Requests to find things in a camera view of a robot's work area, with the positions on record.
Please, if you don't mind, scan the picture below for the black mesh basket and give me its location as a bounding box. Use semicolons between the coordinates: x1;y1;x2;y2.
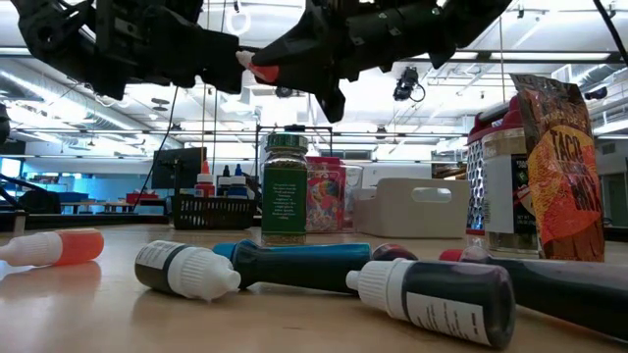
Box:
171;194;257;231

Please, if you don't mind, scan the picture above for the tan lid seasoning jar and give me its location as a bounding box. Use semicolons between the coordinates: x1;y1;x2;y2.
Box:
482;127;541;256

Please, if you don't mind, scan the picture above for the red-handled metal grater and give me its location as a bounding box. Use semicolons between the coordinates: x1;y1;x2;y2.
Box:
464;97;525;236

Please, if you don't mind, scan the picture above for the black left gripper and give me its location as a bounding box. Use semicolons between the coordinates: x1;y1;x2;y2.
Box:
95;0;244;102

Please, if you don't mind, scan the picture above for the black camera with cable loop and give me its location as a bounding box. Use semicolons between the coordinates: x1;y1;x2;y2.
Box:
392;66;426;104

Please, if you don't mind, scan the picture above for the clear plastic bin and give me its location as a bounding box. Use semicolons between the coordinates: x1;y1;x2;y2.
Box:
305;161;365;233

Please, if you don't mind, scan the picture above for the black gantry bar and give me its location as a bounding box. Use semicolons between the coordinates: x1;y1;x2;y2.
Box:
0;46;628;64

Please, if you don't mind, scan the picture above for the dark red gel tube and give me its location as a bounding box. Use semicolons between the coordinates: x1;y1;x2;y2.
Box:
438;246;628;342

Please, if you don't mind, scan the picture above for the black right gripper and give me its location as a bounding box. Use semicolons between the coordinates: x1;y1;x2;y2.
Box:
250;0;511;124

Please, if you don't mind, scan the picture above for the small orange dropper bottle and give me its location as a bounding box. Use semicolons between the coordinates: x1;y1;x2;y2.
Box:
0;227;106;269

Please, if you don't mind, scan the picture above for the blue gel tube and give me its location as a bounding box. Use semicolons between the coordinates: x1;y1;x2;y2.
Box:
212;238;373;294

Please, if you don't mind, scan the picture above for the small purple dropper bottle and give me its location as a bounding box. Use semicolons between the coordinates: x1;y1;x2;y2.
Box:
344;258;517;350

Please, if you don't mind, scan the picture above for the green lid spice jar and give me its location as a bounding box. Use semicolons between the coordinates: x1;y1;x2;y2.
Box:
260;132;310;247

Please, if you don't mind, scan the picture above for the black monitor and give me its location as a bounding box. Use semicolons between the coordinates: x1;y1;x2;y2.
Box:
150;145;208;191

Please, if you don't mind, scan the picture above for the taco mix packet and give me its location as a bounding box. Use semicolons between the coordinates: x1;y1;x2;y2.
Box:
508;73;606;263

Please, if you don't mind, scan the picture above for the white hanging ring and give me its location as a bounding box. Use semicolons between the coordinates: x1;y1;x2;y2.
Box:
225;7;252;37

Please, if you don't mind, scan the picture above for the small red dropper bottle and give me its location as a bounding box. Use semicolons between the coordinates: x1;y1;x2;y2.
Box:
371;243;419;262

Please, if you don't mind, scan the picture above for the red cereal box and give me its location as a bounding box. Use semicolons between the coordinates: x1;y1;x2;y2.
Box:
305;155;348;233

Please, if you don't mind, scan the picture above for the white plastic bin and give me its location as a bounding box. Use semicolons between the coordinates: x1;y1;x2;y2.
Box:
353;176;471;240

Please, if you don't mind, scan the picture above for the thin black stand frame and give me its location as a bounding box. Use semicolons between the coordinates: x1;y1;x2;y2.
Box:
253;123;335;163

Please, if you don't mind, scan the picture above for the small yellow-orange dropper bottle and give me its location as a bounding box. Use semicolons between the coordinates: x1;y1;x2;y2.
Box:
235;50;281;84

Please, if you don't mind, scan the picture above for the small black dropper bottle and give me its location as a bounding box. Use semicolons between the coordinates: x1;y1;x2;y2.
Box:
133;239;242;302

